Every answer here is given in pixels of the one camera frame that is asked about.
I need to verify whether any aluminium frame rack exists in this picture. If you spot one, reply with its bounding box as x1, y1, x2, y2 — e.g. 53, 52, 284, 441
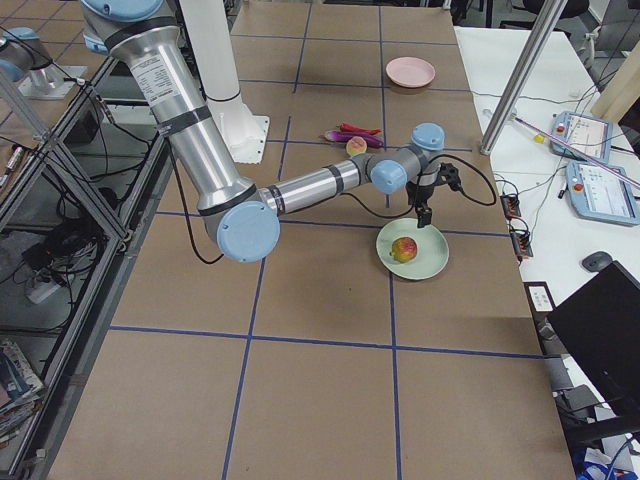
1, 59, 167, 479

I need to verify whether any white label card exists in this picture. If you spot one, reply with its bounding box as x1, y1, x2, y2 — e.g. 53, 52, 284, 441
524, 281, 555, 313

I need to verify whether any pink green peach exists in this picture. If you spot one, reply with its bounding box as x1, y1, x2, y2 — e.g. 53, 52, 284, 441
345, 136, 368, 157

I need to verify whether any black laptop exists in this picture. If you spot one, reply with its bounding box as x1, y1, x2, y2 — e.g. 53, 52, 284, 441
547, 261, 639, 415

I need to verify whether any pink plate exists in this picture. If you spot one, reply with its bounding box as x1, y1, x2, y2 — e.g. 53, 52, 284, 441
385, 57, 436, 89

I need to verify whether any teach pendant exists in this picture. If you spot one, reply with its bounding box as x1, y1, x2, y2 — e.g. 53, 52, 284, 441
566, 160, 639, 226
551, 111, 614, 164

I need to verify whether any purple eggplant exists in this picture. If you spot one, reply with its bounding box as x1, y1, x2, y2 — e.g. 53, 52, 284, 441
322, 130, 384, 149

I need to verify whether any stack of magazines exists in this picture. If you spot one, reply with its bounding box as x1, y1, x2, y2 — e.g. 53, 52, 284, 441
1, 337, 45, 448

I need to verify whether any aluminium frame post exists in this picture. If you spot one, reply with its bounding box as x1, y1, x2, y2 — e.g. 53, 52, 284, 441
480, 0, 567, 155

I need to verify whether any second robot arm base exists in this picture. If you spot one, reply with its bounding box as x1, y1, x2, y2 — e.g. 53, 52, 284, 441
1, 27, 87, 100

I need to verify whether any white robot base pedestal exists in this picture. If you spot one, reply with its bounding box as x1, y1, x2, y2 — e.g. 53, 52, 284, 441
180, 0, 270, 164

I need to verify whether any black computer mouse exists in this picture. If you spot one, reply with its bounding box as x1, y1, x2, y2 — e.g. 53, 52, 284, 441
581, 251, 614, 273

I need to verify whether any light green plate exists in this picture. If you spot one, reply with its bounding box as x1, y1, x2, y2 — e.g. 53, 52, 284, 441
376, 218, 449, 280

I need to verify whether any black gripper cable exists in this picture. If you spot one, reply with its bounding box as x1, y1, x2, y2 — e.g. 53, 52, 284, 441
168, 149, 498, 265

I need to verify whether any white power strip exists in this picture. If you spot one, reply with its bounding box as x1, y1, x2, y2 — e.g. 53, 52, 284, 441
25, 280, 61, 305

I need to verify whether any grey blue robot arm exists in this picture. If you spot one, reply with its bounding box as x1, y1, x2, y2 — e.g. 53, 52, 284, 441
82, 1, 445, 262

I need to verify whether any red chili pepper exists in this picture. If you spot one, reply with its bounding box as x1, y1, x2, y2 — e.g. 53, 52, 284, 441
338, 123, 382, 136

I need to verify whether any lower teach pendant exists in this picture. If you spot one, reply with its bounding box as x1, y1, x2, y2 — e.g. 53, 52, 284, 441
566, 160, 639, 226

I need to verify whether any upper teach pendant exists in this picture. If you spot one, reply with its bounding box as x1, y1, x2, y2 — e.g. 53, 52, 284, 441
551, 111, 614, 164

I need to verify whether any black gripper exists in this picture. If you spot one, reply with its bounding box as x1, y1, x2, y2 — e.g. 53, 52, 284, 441
405, 179, 436, 229

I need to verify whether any orange black electronics board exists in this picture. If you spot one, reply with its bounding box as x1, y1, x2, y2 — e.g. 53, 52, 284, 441
500, 193, 533, 262

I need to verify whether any red pomegranate fruit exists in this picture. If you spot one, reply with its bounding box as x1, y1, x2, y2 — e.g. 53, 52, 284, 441
389, 236, 418, 263

